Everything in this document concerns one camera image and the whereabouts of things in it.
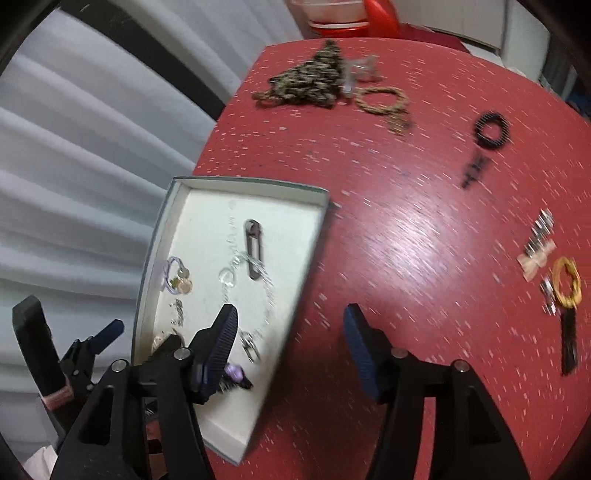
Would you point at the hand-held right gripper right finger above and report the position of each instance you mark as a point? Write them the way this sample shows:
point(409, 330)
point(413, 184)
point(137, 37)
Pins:
point(364, 355)

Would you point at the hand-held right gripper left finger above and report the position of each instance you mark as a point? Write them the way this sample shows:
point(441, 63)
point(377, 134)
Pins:
point(219, 350)

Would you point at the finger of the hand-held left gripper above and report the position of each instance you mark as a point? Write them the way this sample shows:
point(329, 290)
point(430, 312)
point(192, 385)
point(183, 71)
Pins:
point(78, 369)
point(106, 334)

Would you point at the black hair claw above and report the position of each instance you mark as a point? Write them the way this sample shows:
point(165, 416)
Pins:
point(235, 373)

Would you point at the small dark metal charm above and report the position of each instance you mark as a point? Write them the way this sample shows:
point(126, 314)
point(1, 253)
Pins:
point(178, 311)

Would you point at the white jewelry box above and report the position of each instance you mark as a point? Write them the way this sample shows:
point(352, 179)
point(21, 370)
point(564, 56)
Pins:
point(207, 221)

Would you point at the small silver charm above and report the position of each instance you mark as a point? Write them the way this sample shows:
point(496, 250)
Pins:
point(548, 295)

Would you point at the black rectangular hair clip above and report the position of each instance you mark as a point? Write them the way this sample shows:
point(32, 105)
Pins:
point(569, 346)

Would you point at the small black hair clip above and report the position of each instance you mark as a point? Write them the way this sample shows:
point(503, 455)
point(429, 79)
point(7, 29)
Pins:
point(473, 170)

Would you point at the white pleated curtain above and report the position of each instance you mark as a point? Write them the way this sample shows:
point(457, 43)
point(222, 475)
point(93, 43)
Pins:
point(92, 115)

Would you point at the clear plastic hair clip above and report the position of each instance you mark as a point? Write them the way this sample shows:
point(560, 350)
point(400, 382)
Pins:
point(353, 76)

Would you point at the red basin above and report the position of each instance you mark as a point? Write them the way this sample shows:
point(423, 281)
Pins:
point(337, 31)

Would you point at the dark red stool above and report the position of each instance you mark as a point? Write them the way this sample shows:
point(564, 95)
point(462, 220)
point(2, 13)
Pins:
point(429, 34)

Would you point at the clear plastic basin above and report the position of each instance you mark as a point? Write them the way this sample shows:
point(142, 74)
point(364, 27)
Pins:
point(332, 9)

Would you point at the grey curtain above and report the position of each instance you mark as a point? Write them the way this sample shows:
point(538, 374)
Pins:
point(556, 60)

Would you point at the white cabinet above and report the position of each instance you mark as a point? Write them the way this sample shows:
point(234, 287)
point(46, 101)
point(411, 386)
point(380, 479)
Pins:
point(521, 37)

